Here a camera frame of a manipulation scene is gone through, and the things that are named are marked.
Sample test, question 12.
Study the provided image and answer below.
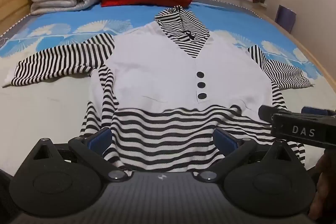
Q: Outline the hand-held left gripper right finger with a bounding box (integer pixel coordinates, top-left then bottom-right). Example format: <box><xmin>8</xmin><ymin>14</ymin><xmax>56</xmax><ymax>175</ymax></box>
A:
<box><xmin>193</xmin><ymin>127</ymin><xmax>306</xmax><ymax>183</ymax></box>

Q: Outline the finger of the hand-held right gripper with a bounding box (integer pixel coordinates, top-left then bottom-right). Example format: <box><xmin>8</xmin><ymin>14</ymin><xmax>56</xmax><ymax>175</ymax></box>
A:
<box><xmin>301</xmin><ymin>106</ymin><xmax>336</xmax><ymax>118</ymax></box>
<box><xmin>258</xmin><ymin>105</ymin><xmax>290</xmax><ymax>124</ymax></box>

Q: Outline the purple box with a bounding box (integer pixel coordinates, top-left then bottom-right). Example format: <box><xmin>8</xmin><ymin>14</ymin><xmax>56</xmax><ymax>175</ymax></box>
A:
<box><xmin>277</xmin><ymin>5</ymin><xmax>297</xmax><ymax>33</ymax></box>

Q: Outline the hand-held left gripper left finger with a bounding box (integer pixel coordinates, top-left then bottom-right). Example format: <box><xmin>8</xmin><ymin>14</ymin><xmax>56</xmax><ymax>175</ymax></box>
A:
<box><xmin>26</xmin><ymin>127</ymin><xmax>128</xmax><ymax>183</ymax></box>

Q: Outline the person's right hand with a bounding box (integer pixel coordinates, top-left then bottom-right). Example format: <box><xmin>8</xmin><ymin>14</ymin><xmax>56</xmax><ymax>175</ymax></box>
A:
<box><xmin>308</xmin><ymin>151</ymin><xmax>336</xmax><ymax>221</ymax></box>

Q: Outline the striped white hooded top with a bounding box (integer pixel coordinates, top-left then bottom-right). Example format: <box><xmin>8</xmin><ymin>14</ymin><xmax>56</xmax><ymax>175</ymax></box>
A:
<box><xmin>2</xmin><ymin>5</ymin><xmax>316</xmax><ymax>178</ymax></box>

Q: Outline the blue patterned bed sheet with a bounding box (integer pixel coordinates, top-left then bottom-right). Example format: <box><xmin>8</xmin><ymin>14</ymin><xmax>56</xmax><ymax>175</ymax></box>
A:
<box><xmin>0</xmin><ymin>0</ymin><xmax>336</xmax><ymax>180</ymax></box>

